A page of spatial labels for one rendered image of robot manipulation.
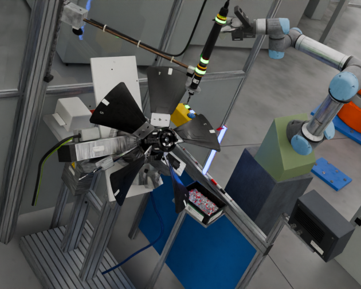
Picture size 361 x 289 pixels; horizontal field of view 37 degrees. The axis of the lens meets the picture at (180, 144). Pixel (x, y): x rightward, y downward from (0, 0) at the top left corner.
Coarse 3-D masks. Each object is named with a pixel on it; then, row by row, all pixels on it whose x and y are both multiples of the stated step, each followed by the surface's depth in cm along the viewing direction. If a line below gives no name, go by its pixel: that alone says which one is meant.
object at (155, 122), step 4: (152, 116) 257; (156, 116) 256; (160, 116) 256; (164, 116) 256; (168, 116) 255; (152, 120) 256; (156, 120) 256; (160, 120) 256; (164, 120) 255; (168, 120) 255; (152, 124) 256; (156, 124) 255; (160, 124) 255; (164, 124) 255; (168, 124) 254
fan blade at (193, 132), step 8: (192, 120) 274; (200, 120) 276; (176, 128) 266; (184, 128) 268; (192, 128) 270; (200, 128) 272; (208, 128) 275; (184, 136) 263; (192, 136) 265; (200, 136) 268; (208, 136) 271; (216, 136) 275; (200, 144) 265; (208, 144) 268; (216, 144) 272
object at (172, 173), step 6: (168, 162) 260; (174, 174) 259; (174, 180) 256; (174, 186) 254; (180, 186) 264; (174, 192) 253; (180, 192) 260; (186, 192) 270; (180, 198) 259; (186, 198) 266; (180, 204) 258; (186, 204) 264; (180, 210) 257
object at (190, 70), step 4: (188, 68) 240; (192, 68) 241; (188, 72) 241; (192, 72) 241; (192, 76) 241; (188, 80) 243; (188, 84) 244; (188, 88) 243; (200, 88) 247; (192, 92) 243; (196, 92) 243
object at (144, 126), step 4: (144, 124) 247; (148, 124) 248; (140, 128) 249; (144, 128) 249; (148, 128) 249; (152, 128) 250; (136, 132) 250; (140, 132) 250; (144, 132) 251; (148, 132) 251; (140, 136) 252; (144, 136) 252
